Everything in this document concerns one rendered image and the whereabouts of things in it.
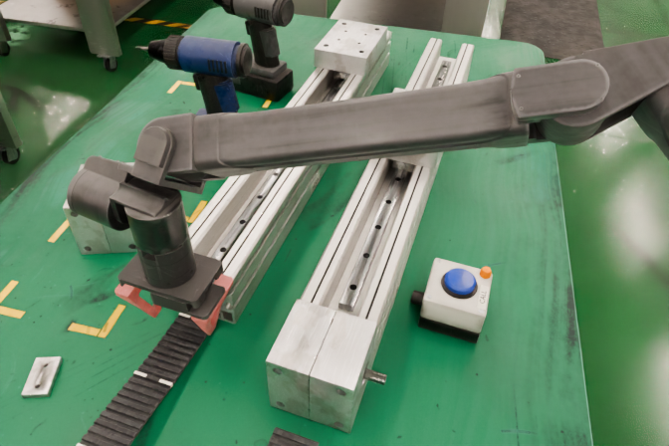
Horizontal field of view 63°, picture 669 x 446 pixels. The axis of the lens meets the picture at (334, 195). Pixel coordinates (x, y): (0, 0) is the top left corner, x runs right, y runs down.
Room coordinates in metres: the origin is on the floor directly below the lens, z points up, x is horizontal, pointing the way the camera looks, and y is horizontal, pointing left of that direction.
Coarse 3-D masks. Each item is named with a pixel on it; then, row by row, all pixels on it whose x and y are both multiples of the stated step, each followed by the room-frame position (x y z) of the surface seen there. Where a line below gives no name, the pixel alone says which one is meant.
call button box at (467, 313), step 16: (432, 272) 0.49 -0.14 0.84; (432, 288) 0.46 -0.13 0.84; (480, 288) 0.46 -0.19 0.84; (416, 304) 0.48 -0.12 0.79; (432, 304) 0.44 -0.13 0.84; (448, 304) 0.44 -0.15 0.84; (464, 304) 0.44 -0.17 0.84; (480, 304) 0.44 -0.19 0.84; (432, 320) 0.44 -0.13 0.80; (448, 320) 0.43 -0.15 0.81; (464, 320) 0.42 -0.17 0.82; (480, 320) 0.42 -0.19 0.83; (464, 336) 0.42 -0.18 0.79
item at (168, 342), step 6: (162, 336) 0.40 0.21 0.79; (168, 336) 0.40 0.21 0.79; (162, 342) 0.39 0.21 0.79; (168, 342) 0.40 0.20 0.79; (174, 342) 0.40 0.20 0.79; (180, 342) 0.40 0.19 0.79; (186, 342) 0.40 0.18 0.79; (168, 348) 0.39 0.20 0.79; (174, 348) 0.39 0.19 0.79; (180, 348) 0.39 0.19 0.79; (186, 348) 0.39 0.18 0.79; (192, 348) 0.39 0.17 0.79; (186, 354) 0.38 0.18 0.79; (192, 354) 0.38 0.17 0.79
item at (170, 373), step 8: (144, 360) 0.37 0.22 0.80; (152, 360) 0.37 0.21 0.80; (144, 368) 0.35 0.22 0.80; (152, 368) 0.35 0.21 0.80; (160, 368) 0.36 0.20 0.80; (168, 368) 0.36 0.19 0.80; (176, 368) 0.36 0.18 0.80; (160, 376) 0.35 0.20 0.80; (168, 376) 0.34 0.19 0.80; (176, 376) 0.35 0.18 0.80
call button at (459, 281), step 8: (448, 272) 0.48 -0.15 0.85; (456, 272) 0.48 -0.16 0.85; (464, 272) 0.48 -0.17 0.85; (448, 280) 0.46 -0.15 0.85; (456, 280) 0.46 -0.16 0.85; (464, 280) 0.46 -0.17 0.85; (472, 280) 0.46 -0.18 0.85; (448, 288) 0.46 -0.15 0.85; (456, 288) 0.45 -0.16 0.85; (464, 288) 0.45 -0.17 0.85; (472, 288) 0.45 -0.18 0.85
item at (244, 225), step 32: (384, 64) 1.16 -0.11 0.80; (320, 96) 0.95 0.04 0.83; (352, 96) 0.92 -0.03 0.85; (224, 192) 0.61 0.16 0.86; (256, 192) 0.66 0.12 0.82; (288, 192) 0.61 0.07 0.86; (192, 224) 0.54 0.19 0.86; (224, 224) 0.57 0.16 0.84; (256, 224) 0.54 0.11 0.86; (288, 224) 0.61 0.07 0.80; (224, 256) 0.51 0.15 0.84; (256, 256) 0.50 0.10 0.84; (256, 288) 0.50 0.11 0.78; (224, 320) 0.44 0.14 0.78
